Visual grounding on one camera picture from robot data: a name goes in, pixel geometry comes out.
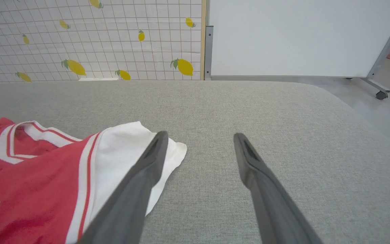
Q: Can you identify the lemon print partition screen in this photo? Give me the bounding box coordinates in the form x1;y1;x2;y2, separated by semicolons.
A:
0;0;208;82

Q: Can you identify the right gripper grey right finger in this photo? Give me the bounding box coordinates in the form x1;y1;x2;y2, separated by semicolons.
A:
233;133;324;244

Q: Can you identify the white rectangular box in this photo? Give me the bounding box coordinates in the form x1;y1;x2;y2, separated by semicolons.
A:
78;77;120;82

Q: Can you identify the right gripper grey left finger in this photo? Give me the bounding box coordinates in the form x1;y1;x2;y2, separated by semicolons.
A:
76;130;169;244

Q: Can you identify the red and white sports jersey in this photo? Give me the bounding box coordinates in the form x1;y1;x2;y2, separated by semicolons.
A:
0;117;188;244

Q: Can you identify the white partition board grey frame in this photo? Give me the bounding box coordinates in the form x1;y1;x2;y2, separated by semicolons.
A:
204;0;390;101

